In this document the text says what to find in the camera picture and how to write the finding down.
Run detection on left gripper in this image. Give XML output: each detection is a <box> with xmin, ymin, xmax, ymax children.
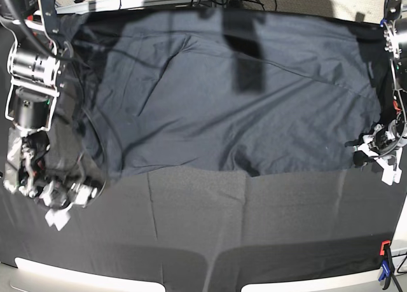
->
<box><xmin>352</xmin><ymin>123</ymin><xmax>401</xmax><ymax>185</ymax></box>

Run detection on orange blue clamp near right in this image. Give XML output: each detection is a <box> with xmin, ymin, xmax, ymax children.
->
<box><xmin>378</xmin><ymin>240</ymin><xmax>403</xmax><ymax>292</ymax></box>

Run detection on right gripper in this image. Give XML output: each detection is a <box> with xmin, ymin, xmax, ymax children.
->
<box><xmin>39</xmin><ymin>181</ymin><xmax>99</xmax><ymax>231</ymax></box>

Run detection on dark navy t-shirt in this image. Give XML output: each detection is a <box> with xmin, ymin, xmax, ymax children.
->
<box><xmin>60</xmin><ymin>9</ymin><xmax>389</xmax><ymax>179</ymax></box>

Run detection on black table cover cloth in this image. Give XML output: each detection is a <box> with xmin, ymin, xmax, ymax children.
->
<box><xmin>0</xmin><ymin>9</ymin><xmax>407</xmax><ymax>292</ymax></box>

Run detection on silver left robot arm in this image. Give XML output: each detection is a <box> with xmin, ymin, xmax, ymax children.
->
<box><xmin>349</xmin><ymin>0</ymin><xmax>406</xmax><ymax>186</ymax></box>

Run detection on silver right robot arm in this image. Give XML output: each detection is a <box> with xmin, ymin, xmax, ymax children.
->
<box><xmin>1</xmin><ymin>0</ymin><xmax>105</xmax><ymax>230</ymax></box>

